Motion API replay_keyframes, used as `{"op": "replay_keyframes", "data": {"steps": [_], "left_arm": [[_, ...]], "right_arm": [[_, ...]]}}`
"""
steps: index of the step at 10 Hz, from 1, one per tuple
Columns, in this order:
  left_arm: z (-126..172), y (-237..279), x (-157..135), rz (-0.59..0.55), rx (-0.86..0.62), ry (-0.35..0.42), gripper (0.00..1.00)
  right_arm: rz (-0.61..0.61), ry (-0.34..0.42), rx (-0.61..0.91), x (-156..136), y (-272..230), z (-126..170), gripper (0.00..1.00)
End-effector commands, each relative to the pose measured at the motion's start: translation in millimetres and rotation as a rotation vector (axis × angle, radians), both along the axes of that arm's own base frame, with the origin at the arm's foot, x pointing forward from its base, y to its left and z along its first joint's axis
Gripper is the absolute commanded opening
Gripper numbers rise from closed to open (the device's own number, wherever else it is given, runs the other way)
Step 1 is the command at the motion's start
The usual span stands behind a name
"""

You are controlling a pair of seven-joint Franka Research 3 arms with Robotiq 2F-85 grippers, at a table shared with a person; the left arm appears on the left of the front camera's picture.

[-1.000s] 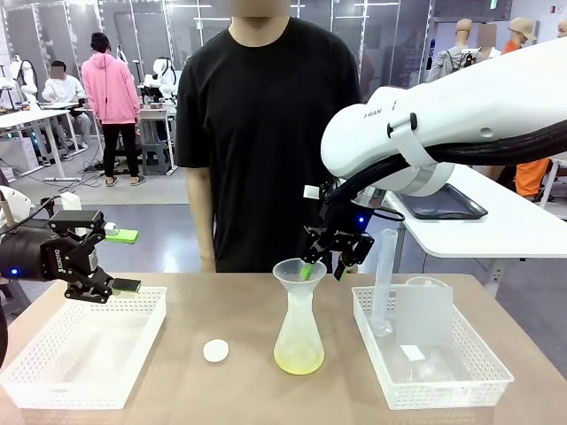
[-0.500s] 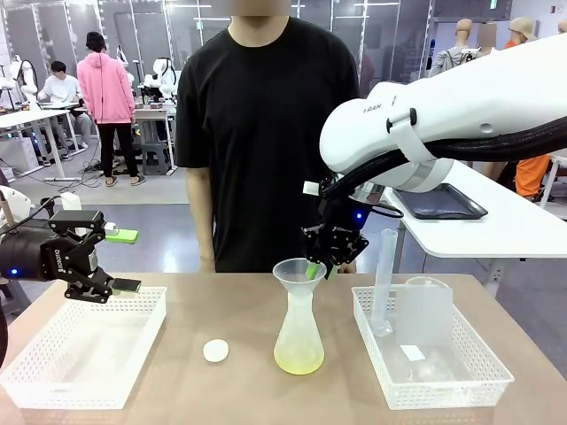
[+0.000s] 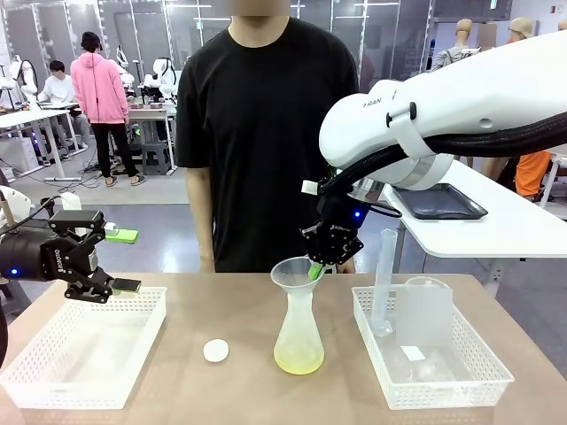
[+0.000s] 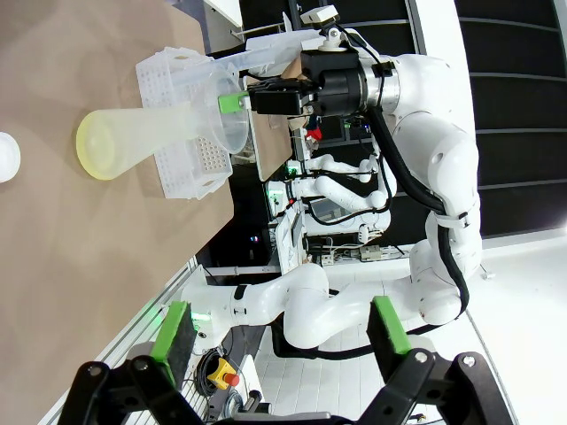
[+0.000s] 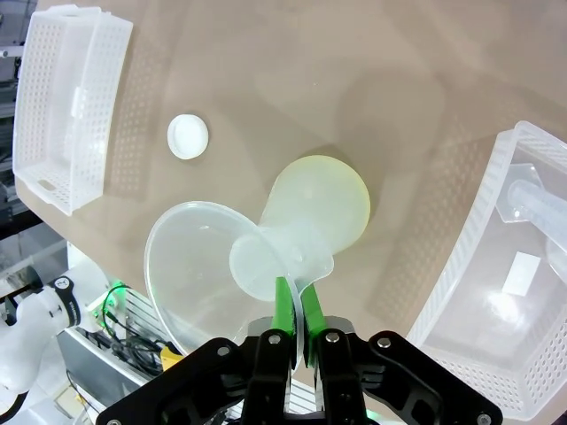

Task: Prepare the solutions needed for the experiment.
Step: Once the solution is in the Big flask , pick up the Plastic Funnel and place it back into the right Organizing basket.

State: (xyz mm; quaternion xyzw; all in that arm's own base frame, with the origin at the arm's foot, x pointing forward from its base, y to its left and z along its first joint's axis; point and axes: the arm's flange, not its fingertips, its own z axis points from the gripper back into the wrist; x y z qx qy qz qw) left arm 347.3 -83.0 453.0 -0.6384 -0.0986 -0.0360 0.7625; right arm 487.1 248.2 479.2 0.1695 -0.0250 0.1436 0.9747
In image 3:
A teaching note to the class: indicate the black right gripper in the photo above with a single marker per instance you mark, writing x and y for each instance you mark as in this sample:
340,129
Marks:
332,230

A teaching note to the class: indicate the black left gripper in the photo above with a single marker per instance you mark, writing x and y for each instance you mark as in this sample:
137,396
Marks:
26,257

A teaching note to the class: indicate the translucent plastic funnel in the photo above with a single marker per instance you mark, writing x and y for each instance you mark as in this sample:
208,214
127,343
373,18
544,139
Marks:
288,276

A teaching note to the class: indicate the clear graduated cylinder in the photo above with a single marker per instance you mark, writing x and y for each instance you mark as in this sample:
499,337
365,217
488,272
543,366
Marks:
383,288

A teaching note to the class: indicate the translucent conical flask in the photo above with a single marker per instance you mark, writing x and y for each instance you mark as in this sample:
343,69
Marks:
299,345

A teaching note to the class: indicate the white round flask cap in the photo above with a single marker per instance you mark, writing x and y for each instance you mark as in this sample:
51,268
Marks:
216,351

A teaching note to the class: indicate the clear plastic beaker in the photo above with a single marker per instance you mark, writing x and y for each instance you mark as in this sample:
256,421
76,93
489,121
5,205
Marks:
432,372
425,319

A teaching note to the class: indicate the white perforated plastic basket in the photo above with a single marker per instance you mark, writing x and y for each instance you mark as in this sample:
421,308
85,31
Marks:
88,345
478,350

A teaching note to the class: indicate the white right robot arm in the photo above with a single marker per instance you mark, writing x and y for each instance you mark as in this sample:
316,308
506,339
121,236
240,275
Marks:
465,97

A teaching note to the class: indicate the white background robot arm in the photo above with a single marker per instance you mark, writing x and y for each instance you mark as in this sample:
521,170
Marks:
166,75
26,77

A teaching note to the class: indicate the person's right forearm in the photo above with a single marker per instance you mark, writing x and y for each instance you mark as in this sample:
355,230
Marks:
201,226

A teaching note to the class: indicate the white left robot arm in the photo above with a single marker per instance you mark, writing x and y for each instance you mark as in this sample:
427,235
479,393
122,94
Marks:
15,206

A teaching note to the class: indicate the person's left hand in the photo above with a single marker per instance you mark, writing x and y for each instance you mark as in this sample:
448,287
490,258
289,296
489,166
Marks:
346,268

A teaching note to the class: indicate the person's right hand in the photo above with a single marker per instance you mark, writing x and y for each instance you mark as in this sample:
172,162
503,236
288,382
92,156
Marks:
207,262

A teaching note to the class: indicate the gray plastic step stool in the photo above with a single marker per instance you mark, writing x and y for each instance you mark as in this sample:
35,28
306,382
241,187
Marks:
156,159

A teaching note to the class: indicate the black plastic tray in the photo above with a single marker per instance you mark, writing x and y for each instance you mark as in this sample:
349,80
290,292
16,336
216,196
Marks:
438,203

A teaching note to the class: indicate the person in black t-shirt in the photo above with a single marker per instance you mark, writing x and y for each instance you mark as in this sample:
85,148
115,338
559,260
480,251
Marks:
266,133

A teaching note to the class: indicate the white workbench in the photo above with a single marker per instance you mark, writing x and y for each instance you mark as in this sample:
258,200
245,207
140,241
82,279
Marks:
150,110

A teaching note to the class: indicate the person in pink hoodie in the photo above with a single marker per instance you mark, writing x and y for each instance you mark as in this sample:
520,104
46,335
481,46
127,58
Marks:
99,93

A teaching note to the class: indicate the white office desk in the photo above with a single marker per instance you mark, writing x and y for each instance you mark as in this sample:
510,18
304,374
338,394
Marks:
26,117

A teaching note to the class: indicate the seated person in white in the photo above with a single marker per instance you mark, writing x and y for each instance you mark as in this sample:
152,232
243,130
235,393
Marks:
59,90

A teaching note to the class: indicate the mannequin in orange trousers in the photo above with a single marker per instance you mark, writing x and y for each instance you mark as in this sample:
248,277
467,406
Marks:
531,177

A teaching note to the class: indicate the mannequin in gray shirt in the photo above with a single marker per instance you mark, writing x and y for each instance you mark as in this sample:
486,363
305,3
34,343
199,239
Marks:
463,35

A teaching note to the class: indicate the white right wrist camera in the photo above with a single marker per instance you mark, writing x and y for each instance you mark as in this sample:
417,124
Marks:
309,187

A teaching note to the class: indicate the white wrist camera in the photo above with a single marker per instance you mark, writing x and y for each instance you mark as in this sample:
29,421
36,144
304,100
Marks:
71,201
309,187

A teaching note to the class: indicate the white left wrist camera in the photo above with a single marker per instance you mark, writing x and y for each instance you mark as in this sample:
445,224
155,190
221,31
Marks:
71,201

